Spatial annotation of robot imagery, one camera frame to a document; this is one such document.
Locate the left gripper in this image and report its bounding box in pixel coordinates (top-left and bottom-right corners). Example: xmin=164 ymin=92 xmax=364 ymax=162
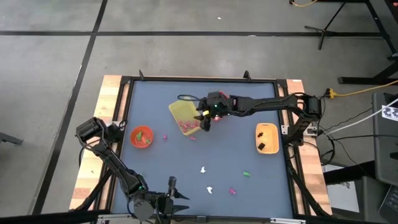
xmin=149 ymin=175 xmax=191 ymax=224

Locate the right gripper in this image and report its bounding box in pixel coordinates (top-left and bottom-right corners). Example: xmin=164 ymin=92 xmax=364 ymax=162
xmin=193 ymin=91 xmax=233 ymax=133

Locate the yellow translucent plastic bin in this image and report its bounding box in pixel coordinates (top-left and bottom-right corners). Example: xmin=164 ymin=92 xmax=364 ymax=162
xmin=168 ymin=99 xmax=203 ymax=136

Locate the orange round bowl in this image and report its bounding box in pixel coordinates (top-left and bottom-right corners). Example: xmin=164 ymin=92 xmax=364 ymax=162
xmin=129 ymin=125 xmax=155 ymax=149

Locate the wooden side board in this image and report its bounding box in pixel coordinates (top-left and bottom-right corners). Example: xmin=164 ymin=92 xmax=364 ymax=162
xmin=68 ymin=74 xmax=131 ymax=211
xmin=278 ymin=79 xmax=333 ymax=215

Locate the black beam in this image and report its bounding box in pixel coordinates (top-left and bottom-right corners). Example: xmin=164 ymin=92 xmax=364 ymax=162
xmin=0 ymin=210 xmax=111 ymax=224

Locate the black tripod stand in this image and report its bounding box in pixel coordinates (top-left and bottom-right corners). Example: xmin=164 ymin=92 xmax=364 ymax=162
xmin=303 ymin=1 xmax=349 ymax=50

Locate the white paper sheet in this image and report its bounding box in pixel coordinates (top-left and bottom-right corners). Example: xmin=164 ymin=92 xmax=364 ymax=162
xmin=323 ymin=164 xmax=361 ymax=214

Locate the black floor stand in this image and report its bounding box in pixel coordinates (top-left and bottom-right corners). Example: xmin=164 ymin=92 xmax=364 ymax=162
xmin=338 ymin=0 xmax=398 ymax=85

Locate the dark grey furniture foot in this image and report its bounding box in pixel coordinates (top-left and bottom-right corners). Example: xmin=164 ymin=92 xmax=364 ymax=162
xmin=0 ymin=132 xmax=24 ymax=146

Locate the grey equipment case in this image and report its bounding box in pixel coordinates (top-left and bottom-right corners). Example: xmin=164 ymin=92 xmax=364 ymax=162
xmin=372 ymin=92 xmax=398 ymax=187

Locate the black white marker tag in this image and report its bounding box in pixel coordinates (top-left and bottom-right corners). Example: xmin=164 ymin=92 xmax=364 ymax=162
xmin=381 ymin=105 xmax=398 ymax=122

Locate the dark keyboard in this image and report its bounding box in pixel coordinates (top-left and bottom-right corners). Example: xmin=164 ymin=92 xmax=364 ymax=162
xmin=377 ymin=185 xmax=398 ymax=223

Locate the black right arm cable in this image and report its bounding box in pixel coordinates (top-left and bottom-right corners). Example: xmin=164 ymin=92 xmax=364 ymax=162
xmin=176 ymin=94 xmax=201 ymax=103

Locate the silver metal bracket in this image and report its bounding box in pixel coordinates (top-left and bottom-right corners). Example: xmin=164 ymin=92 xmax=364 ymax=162
xmin=97 ymin=213 xmax=134 ymax=224
xmin=269 ymin=217 xmax=307 ymax=224

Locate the amber handled plastic bin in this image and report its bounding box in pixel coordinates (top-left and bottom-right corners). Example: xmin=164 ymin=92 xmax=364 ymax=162
xmin=254 ymin=122 xmax=280 ymax=154

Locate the black floor cable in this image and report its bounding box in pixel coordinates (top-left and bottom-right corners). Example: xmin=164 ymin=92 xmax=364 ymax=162
xmin=317 ymin=107 xmax=377 ymax=167

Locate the yellow extension cable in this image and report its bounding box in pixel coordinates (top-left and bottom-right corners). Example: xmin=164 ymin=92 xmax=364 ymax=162
xmin=334 ymin=80 xmax=398 ymax=97
xmin=289 ymin=0 xmax=320 ymax=7

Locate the white cable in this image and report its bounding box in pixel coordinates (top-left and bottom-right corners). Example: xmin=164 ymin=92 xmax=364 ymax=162
xmin=323 ymin=98 xmax=398 ymax=136

